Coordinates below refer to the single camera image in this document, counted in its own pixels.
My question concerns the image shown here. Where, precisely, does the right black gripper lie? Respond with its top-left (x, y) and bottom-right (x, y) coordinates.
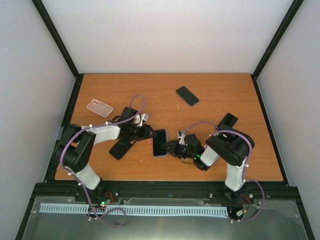
top-left (161, 140), bottom-right (195, 160)

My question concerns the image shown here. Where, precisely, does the clear magsafe phone case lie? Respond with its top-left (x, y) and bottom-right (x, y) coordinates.
top-left (153, 154), bottom-right (168, 158)

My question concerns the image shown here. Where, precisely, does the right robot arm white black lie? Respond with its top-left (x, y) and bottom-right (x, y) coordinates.
top-left (161, 124), bottom-right (255, 202)

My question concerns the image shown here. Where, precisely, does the black phone case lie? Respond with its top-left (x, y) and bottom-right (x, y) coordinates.
top-left (109, 140), bottom-right (134, 160)

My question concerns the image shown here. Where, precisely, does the pink translucent phone case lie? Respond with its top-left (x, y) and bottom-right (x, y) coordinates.
top-left (86, 98), bottom-right (113, 118)

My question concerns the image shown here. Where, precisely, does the black smartphone far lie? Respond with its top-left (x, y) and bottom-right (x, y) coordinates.
top-left (175, 86), bottom-right (199, 107)

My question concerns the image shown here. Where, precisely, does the black smartphone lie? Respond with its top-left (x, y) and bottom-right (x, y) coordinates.
top-left (175, 86), bottom-right (199, 107)
top-left (216, 113), bottom-right (238, 130)

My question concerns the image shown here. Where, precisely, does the black smartphone right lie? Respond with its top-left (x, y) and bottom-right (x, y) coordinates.
top-left (216, 113), bottom-right (238, 130)

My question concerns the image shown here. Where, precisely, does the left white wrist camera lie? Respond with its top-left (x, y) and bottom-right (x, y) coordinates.
top-left (134, 113), bottom-right (149, 127)

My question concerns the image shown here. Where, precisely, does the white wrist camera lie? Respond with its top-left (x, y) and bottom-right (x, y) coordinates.
top-left (177, 130), bottom-right (186, 139)
top-left (134, 113), bottom-right (149, 127)

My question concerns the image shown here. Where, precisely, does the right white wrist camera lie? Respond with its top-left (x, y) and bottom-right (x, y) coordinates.
top-left (177, 130), bottom-right (186, 139)

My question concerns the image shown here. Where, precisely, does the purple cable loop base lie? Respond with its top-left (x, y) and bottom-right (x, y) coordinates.
top-left (79, 184), bottom-right (127, 228)

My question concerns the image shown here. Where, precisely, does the light blue slotted cable duct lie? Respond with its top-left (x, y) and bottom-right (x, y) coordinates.
top-left (38, 203), bottom-right (228, 218)

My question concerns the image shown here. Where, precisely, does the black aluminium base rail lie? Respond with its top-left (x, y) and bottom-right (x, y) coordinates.
top-left (31, 180), bottom-right (302, 206)

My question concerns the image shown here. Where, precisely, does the metal base plate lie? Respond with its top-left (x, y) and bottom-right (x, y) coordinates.
top-left (22, 197), bottom-right (308, 240)

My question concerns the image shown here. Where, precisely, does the left black frame post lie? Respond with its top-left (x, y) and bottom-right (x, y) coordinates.
top-left (31, 0), bottom-right (81, 79)

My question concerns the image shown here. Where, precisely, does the black frame post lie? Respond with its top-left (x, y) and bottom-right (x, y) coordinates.
top-left (31, 0), bottom-right (81, 79)
top-left (251, 0), bottom-right (305, 78)

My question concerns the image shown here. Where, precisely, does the right black frame post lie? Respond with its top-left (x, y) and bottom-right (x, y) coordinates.
top-left (251, 0), bottom-right (305, 78)

